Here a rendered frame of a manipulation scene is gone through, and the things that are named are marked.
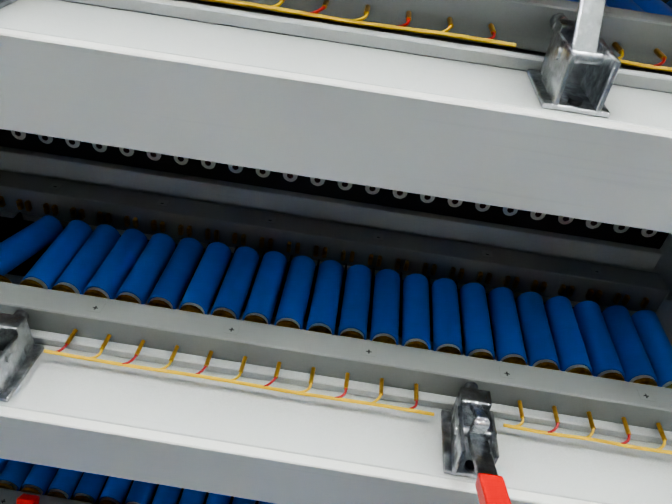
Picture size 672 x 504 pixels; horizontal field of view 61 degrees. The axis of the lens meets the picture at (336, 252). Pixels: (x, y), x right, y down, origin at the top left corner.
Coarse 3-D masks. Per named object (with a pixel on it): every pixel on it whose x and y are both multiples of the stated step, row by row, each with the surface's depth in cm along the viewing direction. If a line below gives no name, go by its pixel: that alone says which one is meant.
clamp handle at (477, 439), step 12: (468, 432) 30; (480, 432) 30; (480, 444) 30; (480, 456) 29; (492, 456) 29; (480, 468) 28; (492, 468) 28; (480, 480) 27; (492, 480) 27; (480, 492) 26; (492, 492) 26; (504, 492) 26
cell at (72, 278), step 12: (96, 228) 41; (108, 228) 41; (96, 240) 39; (108, 240) 40; (84, 252) 38; (96, 252) 39; (108, 252) 40; (72, 264) 37; (84, 264) 37; (96, 264) 38; (60, 276) 37; (72, 276) 36; (84, 276) 37; (72, 288) 36; (84, 288) 37
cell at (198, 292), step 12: (216, 252) 40; (228, 252) 41; (204, 264) 39; (216, 264) 39; (204, 276) 38; (216, 276) 38; (192, 288) 37; (204, 288) 37; (216, 288) 38; (192, 300) 36; (204, 300) 36; (204, 312) 36
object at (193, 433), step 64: (192, 192) 44; (256, 192) 43; (576, 256) 43; (640, 256) 43; (64, 384) 32; (128, 384) 33; (192, 384) 33; (0, 448) 32; (64, 448) 32; (128, 448) 31; (192, 448) 30; (256, 448) 31; (320, 448) 31; (384, 448) 32; (512, 448) 32; (576, 448) 33
